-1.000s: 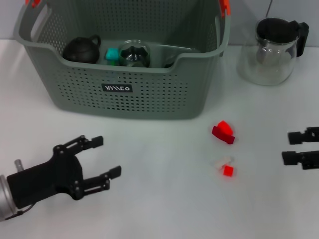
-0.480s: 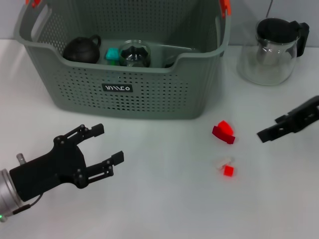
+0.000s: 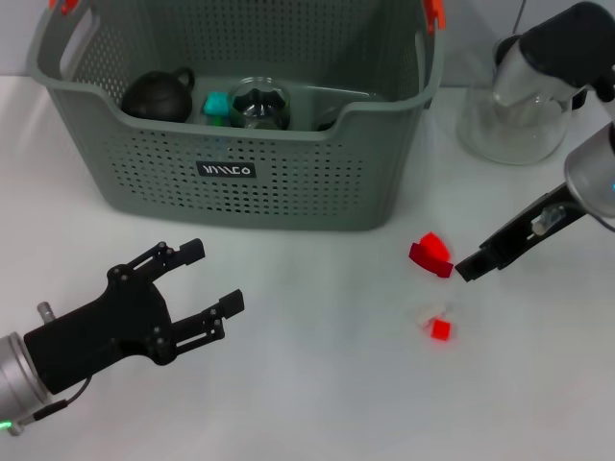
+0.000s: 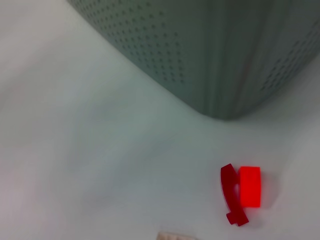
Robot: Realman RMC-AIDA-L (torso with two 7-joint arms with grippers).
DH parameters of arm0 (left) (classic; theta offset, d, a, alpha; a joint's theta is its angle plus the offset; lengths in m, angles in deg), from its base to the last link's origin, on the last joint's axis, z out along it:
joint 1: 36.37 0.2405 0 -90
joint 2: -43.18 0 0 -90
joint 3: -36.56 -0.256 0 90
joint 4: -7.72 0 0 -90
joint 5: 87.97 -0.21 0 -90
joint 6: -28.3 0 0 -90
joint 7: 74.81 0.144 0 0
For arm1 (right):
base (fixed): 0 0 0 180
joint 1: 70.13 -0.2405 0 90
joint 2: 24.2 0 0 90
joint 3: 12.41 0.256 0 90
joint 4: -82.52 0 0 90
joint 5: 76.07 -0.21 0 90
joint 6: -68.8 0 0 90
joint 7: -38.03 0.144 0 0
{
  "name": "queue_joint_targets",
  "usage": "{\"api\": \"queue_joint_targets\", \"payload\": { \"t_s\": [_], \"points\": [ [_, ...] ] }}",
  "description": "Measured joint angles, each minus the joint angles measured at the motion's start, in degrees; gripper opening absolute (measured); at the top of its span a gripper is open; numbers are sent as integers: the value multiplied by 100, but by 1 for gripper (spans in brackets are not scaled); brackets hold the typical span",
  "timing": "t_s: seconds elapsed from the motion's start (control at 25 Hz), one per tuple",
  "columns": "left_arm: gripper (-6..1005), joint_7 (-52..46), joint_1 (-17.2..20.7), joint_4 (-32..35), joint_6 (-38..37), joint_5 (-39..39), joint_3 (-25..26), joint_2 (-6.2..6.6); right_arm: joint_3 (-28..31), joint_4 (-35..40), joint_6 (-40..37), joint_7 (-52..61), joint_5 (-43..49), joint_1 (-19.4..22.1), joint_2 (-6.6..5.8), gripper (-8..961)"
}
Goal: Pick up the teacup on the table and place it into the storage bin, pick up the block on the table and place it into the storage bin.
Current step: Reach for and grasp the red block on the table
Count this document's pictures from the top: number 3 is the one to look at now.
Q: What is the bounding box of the white toy brick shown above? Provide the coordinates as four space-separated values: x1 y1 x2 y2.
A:
408 301 455 328

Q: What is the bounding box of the glass teapot with black lid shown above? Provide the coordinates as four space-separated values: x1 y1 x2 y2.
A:
455 36 588 167

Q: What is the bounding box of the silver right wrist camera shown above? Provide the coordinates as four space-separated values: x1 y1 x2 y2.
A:
492 1 615 109

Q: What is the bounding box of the bright red toy brick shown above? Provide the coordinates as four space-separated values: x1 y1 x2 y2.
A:
417 232 455 263

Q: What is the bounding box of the thin grey wall cable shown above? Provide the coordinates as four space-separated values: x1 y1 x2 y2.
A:
511 0 529 36

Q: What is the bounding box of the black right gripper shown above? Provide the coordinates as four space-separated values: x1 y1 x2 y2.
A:
454 184 590 283

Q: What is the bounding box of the teal square toy brick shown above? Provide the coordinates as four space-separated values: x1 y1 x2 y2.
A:
202 91 231 117

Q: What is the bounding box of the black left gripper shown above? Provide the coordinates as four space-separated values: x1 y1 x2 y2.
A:
23 237 245 395

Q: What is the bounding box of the black ceramic teapot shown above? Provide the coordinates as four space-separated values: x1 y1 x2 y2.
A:
120 66 197 124

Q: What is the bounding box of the dark red toy brick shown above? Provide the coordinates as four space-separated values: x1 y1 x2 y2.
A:
407 242 455 279

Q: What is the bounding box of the grey perforated plastic storage bin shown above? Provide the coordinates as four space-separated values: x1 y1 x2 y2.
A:
26 0 448 232

